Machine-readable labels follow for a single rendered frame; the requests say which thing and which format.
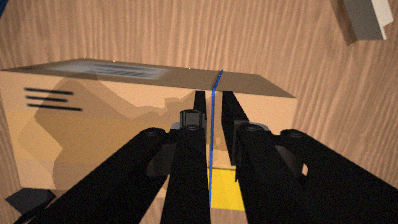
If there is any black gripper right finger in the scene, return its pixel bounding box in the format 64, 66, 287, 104
221, 91, 398, 224

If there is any yellow flat panel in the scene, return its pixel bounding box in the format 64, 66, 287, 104
211, 167, 244, 210

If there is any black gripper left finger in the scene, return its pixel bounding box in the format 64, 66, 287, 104
27, 91, 211, 224

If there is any brown cardboard box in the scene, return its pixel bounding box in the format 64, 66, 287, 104
0, 58, 297, 190

